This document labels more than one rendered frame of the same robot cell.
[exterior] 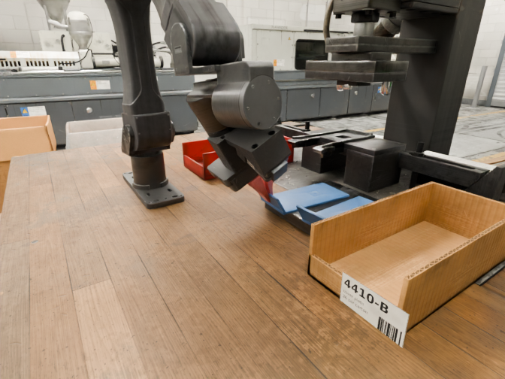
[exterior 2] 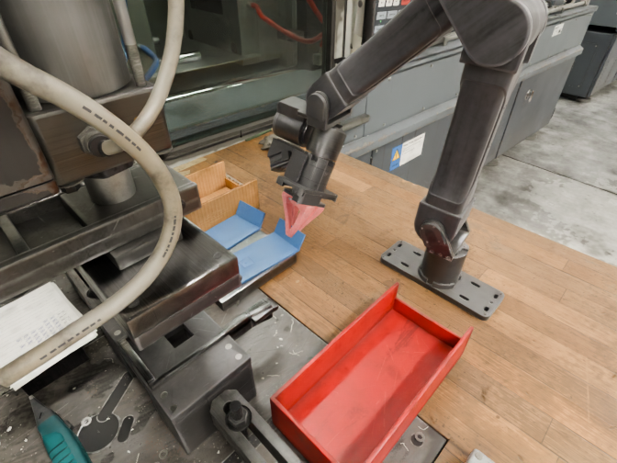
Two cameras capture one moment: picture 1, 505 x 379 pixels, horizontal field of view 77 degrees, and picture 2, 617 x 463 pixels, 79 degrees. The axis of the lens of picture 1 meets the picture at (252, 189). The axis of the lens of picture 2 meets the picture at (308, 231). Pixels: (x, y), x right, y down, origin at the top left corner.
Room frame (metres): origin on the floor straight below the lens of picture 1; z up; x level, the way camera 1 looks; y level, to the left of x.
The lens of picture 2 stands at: (1.00, -0.11, 1.36)
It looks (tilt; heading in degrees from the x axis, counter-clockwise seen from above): 38 degrees down; 167
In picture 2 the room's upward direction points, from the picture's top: straight up
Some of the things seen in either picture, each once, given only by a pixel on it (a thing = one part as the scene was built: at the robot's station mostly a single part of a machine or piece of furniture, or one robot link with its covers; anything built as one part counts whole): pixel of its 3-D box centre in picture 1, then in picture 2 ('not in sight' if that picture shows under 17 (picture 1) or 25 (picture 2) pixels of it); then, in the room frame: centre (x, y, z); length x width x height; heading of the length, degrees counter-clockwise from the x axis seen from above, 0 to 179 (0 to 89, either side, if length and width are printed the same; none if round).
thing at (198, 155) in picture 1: (239, 152); (377, 373); (0.76, 0.03, 0.93); 0.25 x 0.12 x 0.06; 123
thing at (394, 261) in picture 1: (420, 246); (190, 207); (0.33, -0.21, 0.93); 0.25 x 0.13 x 0.08; 123
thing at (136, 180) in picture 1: (149, 169); (443, 261); (0.60, 0.21, 0.94); 0.20 x 0.07 x 0.08; 33
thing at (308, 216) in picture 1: (348, 208); (222, 230); (0.43, -0.14, 0.93); 0.15 x 0.07 x 0.03; 127
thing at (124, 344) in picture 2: (358, 136); (139, 366); (0.72, -0.24, 0.98); 0.07 x 0.01 x 0.03; 33
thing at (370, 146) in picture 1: (350, 139); (167, 333); (0.69, -0.22, 0.98); 0.20 x 0.10 x 0.01; 33
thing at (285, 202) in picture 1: (302, 190); (259, 250); (0.50, -0.09, 0.94); 0.15 x 0.07 x 0.03; 120
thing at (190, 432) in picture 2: (348, 158); (174, 355); (0.69, -0.22, 0.94); 0.20 x 0.10 x 0.07; 33
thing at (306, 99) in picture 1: (347, 91); not in sight; (7.46, -2.14, 0.49); 5.51 x 1.02 x 0.97; 120
